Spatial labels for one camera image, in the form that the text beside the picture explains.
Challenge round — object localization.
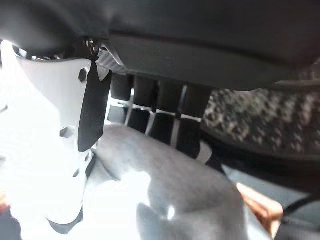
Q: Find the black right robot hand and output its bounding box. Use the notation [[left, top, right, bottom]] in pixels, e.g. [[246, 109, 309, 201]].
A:
[[0, 0, 320, 236]]

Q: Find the white garment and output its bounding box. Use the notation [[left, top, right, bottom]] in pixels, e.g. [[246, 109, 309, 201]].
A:
[[82, 124, 273, 240]]

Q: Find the dark grey washing machine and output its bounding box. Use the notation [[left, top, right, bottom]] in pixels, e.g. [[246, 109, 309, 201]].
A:
[[197, 57, 320, 240]]

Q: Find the rectangular wicker laundry basket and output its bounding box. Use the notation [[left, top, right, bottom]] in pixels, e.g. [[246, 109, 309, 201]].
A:
[[237, 182, 286, 231]]

